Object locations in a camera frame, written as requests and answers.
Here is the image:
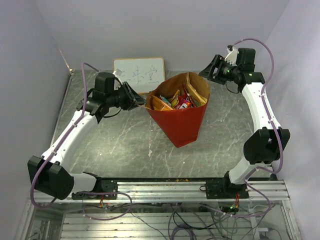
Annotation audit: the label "red Doritos bag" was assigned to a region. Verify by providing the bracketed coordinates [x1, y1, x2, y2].
[182, 84, 198, 107]

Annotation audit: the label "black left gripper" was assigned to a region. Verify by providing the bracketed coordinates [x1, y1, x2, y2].
[107, 81, 148, 111]

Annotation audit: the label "small whiteboard yellow frame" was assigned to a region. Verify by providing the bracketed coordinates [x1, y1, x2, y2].
[113, 57, 165, 94]

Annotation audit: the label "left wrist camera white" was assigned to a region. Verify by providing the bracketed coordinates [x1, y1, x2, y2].
[112, 68, 123, 90]

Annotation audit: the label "aluminium front rail frame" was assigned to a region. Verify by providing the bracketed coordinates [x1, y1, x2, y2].
[16, 178, 302, 240]

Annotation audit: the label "gold kettle chips bag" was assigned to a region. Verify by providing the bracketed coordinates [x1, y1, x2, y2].
[186, 72, 210, 107]

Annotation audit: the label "colourful candy packets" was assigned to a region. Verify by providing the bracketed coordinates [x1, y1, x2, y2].
[160, 89, 192, 110]

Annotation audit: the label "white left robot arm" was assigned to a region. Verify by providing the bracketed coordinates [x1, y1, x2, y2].
[27, 69, 145, 201]

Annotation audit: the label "orange snack bag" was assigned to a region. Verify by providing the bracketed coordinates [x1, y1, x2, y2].
[150, 95, 173, 111]

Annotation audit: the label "aluminium side rail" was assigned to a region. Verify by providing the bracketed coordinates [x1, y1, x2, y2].
[50, 69, 74, 146]

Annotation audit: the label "red brown paper bag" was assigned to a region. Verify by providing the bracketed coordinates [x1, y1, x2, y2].
[144, 72, 210, 148]

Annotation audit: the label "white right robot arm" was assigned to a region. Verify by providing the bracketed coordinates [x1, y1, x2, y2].
[199, 45, 291, 199]

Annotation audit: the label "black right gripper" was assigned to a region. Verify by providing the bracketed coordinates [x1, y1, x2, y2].
[199, 54, 240, 85]

